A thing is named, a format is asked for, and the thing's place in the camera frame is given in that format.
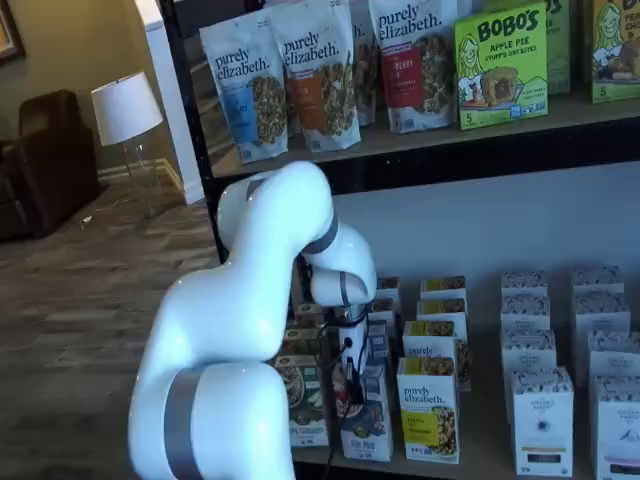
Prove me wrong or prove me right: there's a brown leather armchair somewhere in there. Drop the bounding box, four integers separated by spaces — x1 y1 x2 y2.
0 89 101 241

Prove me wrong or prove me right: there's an orange label granola bag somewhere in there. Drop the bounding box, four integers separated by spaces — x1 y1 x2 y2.
267 7 362 154

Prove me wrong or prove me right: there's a black metal shelf rack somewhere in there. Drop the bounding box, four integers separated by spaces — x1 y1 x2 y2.
159 0 640 480

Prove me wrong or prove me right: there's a green Bobo's apple pie box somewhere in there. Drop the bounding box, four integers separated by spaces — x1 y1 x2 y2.
453 2 550 131

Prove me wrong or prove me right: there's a blue label granola bag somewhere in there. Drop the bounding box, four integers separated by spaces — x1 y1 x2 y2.
198 12 290 165

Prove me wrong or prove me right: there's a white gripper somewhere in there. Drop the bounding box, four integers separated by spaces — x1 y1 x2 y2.
338 319 372 405

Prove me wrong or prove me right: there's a white granola pouch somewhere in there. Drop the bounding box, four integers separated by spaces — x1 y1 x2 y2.
349 0 382 127

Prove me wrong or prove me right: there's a dark framed wall picture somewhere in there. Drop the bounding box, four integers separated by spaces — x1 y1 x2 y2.
0 0 26 64

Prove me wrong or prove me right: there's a white box black band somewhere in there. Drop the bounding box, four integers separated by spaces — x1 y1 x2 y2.
500 294 551 332
508 367 575 479
499 328 557 382
501 271 549 299

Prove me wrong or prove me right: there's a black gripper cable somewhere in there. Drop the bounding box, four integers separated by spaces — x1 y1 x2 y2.
319 322 361 480

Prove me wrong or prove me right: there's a green and white cereal box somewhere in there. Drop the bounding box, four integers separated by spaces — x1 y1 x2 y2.
293 302 326 329
283 327 326 357
273 354 331 449

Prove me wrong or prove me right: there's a white shade floor lamp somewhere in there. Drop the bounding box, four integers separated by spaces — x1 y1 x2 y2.
90 71 166 220

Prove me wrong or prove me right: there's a blue and white cereal box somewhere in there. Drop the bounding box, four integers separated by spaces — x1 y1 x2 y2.
369 297 399 326
375 276 401 301
339 357 395 464
367 319 397 366

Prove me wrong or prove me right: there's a white box pink band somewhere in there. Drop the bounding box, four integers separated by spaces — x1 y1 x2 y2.
569 267 625 296
589 374 640 480
573 292 631 387
587 329 640 380

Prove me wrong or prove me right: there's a yellow purely elizabeth box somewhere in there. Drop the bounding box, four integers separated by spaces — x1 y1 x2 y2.
402 319 471 392
416 298 469 326
419 275 467 301
396 356 461 465

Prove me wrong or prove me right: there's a red label granola bag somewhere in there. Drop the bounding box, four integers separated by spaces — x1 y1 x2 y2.
368 0 459 135

